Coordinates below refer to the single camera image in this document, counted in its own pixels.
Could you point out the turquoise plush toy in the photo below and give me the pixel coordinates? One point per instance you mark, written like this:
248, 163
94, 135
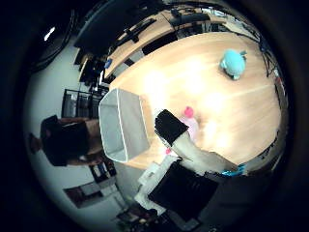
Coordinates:
234, 63

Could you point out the pink plush toy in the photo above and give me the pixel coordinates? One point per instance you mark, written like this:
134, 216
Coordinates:
190, 122

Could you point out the white plastic bin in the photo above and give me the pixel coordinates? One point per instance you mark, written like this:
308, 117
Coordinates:
124, 127

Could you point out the dark bookshelf with items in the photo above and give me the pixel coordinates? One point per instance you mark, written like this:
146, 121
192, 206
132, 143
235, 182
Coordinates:
103, 170

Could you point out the low white cabinet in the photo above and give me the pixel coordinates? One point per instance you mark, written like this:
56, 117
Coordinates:
91, 191

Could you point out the person in black shirt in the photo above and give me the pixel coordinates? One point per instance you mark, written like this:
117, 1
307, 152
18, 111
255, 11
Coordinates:
66, 140

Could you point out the wooden desk with monitors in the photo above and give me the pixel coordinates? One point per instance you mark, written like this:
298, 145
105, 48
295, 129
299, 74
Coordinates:
145, 35

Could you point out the black computer monitor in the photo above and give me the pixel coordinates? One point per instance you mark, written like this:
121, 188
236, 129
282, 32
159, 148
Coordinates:
188, 18

